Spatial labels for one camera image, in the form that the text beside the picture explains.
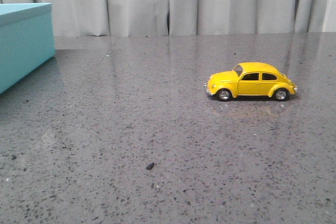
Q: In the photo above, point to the yellow toy beetle car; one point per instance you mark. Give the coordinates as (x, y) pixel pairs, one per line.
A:
(250, 79)

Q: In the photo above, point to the white pleated curtain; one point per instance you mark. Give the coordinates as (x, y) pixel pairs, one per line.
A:
(188, 17)

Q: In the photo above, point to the small black debris chip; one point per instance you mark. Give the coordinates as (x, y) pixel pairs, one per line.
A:
(150, 166)

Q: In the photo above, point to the light blue storage box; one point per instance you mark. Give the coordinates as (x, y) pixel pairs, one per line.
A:
(27, 40)

